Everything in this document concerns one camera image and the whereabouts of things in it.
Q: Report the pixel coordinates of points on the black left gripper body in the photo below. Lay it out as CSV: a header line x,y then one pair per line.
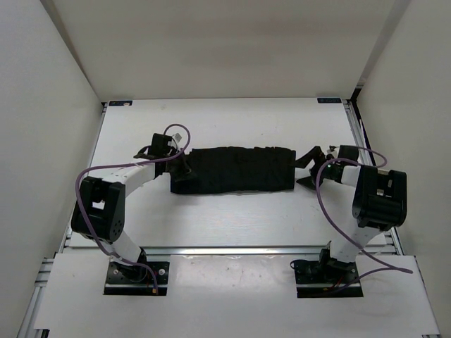
x,y
173,153

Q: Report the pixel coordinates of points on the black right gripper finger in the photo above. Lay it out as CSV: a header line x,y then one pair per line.
x,y
315,155
307,182

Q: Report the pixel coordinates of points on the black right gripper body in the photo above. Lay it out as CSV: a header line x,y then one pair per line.
x,y
326,172

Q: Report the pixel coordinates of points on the black pleated skirt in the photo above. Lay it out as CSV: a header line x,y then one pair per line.
x,y
227,169

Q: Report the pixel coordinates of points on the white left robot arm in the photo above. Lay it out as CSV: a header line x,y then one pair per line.
x,y
99,213

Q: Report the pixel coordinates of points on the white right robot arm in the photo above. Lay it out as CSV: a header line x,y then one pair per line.
x,y
379,204

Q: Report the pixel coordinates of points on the blue label right corner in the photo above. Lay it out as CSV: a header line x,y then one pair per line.
x,y
329,100

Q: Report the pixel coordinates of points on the blue label corner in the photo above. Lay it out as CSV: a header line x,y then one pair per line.
x,y
329,100
121,103

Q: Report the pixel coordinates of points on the blue label left corner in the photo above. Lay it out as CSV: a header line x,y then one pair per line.
x,y
121,103

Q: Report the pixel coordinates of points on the white front cover board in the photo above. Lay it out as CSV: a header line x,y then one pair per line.
x,y
220,296

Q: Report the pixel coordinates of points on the right aluminium frame rail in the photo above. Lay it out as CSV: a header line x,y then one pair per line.
x,y
386,298

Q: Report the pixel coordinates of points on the aluminium frame rail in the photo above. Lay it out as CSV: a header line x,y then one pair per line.
x,y
386,298
27,325

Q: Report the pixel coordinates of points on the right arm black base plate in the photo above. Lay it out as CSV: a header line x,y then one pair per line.
x,y
316,280

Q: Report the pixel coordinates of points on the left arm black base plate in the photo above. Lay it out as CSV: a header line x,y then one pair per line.
x,y
123,280

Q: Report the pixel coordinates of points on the aluminium table edge rail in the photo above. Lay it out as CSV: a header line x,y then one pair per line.
x,y
233,250

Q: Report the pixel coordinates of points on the left aluminium frame rail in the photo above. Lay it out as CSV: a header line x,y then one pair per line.
x,y
27,325

